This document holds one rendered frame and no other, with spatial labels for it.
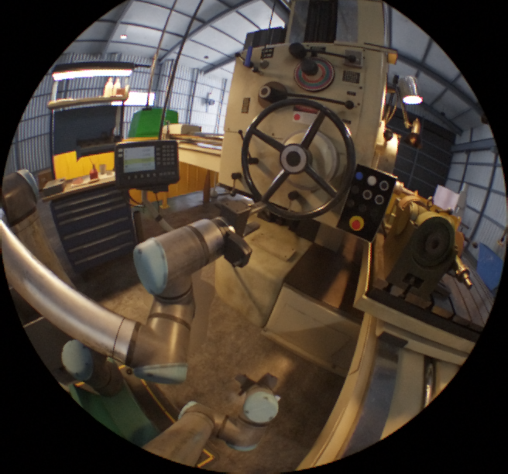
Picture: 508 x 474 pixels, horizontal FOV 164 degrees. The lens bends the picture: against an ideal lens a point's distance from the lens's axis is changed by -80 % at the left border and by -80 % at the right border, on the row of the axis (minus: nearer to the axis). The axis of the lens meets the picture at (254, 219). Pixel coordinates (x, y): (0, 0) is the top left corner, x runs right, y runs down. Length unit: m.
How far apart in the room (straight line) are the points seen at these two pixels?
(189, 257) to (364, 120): 0.71
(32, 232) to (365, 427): 1.14
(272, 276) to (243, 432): 0.87
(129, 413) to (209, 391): 0.61
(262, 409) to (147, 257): 0.46
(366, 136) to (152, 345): 0.83
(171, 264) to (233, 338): 1.24
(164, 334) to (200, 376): 1.07
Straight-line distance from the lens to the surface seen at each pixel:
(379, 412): 0.82
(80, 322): 0.34
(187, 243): 0.31
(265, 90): 0.82
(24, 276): 0.40
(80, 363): 0.79
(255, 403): 0.55
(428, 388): 1.12
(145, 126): 4.27
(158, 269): 0.28
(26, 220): 0.62
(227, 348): 1.45
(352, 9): 2.02
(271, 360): 1.46
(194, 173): 3.55
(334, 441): 0.75
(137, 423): 0.96
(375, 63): 0.85
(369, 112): 0.75
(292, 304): 1.16
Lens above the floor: 1.34
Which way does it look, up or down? 26 degrees down
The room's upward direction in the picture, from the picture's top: 10 degrees clockwise
